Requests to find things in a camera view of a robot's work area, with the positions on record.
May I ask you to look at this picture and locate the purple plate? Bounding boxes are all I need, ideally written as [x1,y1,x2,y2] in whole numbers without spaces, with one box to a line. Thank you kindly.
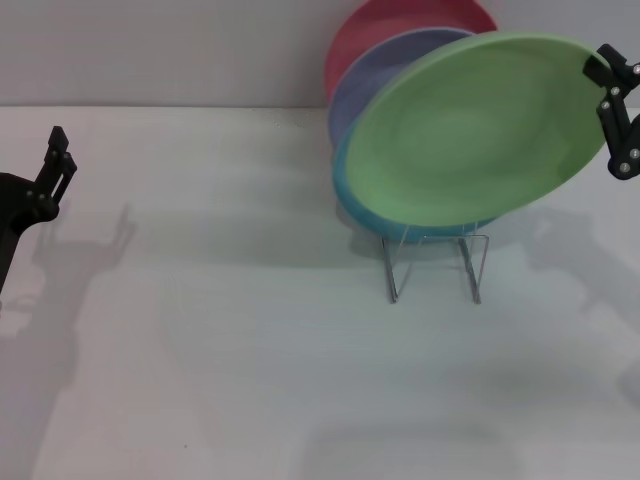
[327,28,476,149]

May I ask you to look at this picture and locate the cyan plate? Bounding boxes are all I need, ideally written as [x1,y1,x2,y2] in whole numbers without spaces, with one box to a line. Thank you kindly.
[332,134,501,246]

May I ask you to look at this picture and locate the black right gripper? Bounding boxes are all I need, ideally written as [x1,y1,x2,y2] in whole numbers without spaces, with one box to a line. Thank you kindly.
[583,43,640,181]

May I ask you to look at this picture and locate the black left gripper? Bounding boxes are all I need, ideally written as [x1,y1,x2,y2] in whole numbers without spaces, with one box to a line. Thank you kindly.
[0,126,79,296]

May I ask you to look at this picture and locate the red plate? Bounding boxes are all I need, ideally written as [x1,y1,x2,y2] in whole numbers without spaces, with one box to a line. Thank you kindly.
[323,0,499,101]

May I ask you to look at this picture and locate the green plate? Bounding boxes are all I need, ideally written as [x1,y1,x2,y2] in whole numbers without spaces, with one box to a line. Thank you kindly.
[342,32,609,232]

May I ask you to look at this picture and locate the metal wire plate rack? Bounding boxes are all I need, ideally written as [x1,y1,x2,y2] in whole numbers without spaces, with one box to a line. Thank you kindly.
[380,222,490,305]

